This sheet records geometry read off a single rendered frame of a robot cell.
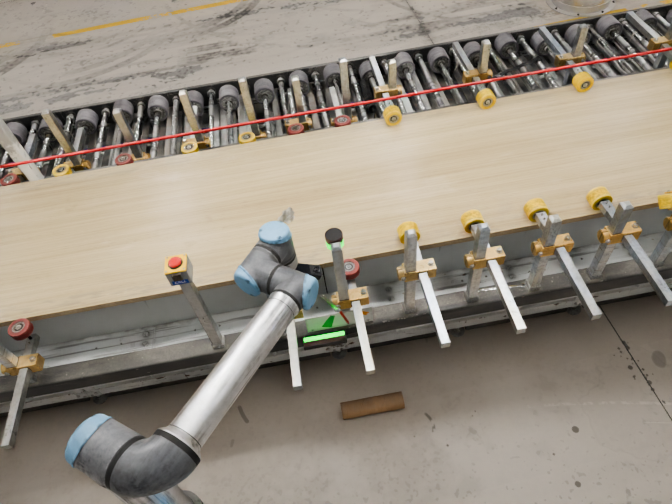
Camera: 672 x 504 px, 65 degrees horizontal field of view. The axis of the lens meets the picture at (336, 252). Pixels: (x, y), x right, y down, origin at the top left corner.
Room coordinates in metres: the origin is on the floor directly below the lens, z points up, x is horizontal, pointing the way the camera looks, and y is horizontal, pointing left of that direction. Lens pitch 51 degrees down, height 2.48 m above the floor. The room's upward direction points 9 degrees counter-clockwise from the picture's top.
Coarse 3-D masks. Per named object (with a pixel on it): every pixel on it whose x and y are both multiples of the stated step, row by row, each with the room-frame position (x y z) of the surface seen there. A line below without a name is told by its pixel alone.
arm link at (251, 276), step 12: (252, 252) 0.95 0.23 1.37; (264, 252) 0.94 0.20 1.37; (240, 264) 0.92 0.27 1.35; (252, 264) 0.90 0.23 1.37; (264, 264) 0.90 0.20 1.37; (276, 264) 0.90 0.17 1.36; (240, 276) 0.87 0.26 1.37; (252, 276) 0.87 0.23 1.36; (264, 276) 0.86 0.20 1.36; (240, 288) 0.88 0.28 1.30; (252, 288) 0.85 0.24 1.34; (264, 288) 0.84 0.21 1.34
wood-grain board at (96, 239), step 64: (384, 128) 1.98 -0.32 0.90; (448, 128) 1.91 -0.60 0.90; (512, 128) 1.84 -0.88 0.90; (576, 128) 1.78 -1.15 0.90; (640, 128) 1.71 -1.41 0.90; (0, 192) 1.95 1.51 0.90; (64, 192) 1.88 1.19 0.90; (128, 192) 1.81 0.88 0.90; (192, 192) 1.74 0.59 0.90; (256, 192) 1.68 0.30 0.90; (320, 192) 1.62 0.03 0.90; (384, 192) 1.56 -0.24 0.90; (448, 192) 1.51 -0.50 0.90; (512, 192) 1.45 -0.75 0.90; (576, 192) 1.40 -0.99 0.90; (640, 192) 1.35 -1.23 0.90; (0, 256) 1.53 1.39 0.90; (64, 256) 1.48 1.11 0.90; (128, 256) 1.42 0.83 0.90; (192, 256) 1.37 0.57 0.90; (320, 256) 1.27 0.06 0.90; (384, 256) 1.24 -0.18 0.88; (0, 320) 1.20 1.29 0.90
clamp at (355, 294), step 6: (360, 288) 1.12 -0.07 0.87; (366, 288) 1.11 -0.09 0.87; (336, 294) 1.11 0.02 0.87; (348, 294) 1.10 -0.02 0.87; (354, 294) 1.09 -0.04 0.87; (360, 294) 1.09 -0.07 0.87; (366, 294) 1.09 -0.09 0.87; (336, 300) 1.08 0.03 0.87; (342, 300) 1.08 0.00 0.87; (348, 300) 1.07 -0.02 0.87; (354, 300) 1.07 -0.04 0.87; (360, 300) 1.07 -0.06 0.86; (366, 300) 1.07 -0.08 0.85; (342, 306) 1.07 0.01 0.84; (348, 306) 1.07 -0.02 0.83
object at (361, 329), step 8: (352, 280) 1.17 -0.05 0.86; (352, 288) 1.13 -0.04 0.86; (352, 304) 1.06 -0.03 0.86; (360, 312) 1.02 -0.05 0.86; (360, 320) 0.99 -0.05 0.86; (360, 328) 0.95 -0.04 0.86; (360, 336) 0.92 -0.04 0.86; (360, 344) 0.89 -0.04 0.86; (368, 344) 0.89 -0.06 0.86; (368, 352) 0.86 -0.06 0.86; (368, 360) 0.83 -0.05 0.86; (368, 368) 0.80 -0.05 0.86
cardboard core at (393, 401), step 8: (400, 392) 1.04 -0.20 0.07; (352, 400) 1.04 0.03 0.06; (360, 400) 1.03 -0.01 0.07; (368, 400) 1.02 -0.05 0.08; (376, 400) 1.01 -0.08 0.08; (384, 400) 1.00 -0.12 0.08; (392, 400) 1.00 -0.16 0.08; (400, 400) 0.99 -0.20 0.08; (344, 408) 1.00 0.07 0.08; (352, 408) 0.99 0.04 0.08; (360, 408) 0.99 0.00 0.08; (368, 408) 0.98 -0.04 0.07; (376, 408) 0.98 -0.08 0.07; (384, 408) 0.97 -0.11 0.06; (392, 408) 0.97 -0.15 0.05; (400, 408) 0.97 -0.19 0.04; (344, 416) 0.97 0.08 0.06; (352, 416) 0.96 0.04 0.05; (360, 416) 0.96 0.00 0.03
